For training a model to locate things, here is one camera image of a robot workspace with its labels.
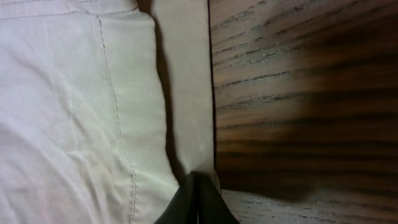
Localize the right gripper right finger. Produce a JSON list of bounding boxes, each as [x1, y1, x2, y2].
[[197, 173, 239, 224]]

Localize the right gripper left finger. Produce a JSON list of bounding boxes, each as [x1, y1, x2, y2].
[[155, 172, 198, 224]]

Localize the beige shorts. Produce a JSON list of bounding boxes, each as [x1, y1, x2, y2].
[[1, 0, 217, 223]]

